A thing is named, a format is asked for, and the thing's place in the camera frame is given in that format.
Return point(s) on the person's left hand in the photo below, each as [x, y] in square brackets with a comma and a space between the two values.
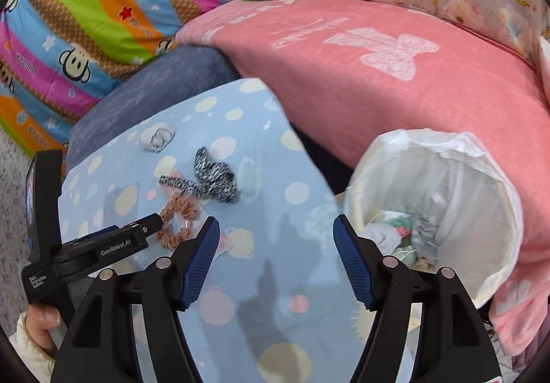
[41, 318]

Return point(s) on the black and white scrunchie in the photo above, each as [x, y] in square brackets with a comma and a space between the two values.
[215, 181]

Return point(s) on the blue-grey cushion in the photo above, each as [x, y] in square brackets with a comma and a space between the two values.
[150, 86]

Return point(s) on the brown scrunchie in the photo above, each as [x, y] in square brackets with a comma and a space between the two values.
[172, 232]

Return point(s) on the white round bin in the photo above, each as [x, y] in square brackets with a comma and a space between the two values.
[513, 237]

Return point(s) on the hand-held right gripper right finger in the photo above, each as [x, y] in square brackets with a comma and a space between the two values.
[350, 262]

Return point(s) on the person's left forearm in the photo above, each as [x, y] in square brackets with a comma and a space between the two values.
[25, 353]

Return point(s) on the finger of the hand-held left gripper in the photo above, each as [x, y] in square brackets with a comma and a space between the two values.
[148, 223]

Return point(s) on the clear plastic packet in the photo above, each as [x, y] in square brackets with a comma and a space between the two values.
[157, 138]

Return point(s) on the grey wrapper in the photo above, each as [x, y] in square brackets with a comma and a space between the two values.
[424, 235]

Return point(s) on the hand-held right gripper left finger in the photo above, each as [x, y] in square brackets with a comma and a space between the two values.
[197, 262]

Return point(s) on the pink blanket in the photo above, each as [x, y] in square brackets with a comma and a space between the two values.
[386, 99]

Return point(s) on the white cloth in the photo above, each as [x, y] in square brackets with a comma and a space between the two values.
[382, 236]

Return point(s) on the blue dotted table cloth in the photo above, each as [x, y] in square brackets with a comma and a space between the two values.
[266, 237]

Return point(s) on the striped cartoon blanket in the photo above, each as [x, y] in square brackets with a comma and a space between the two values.
[107, 22]

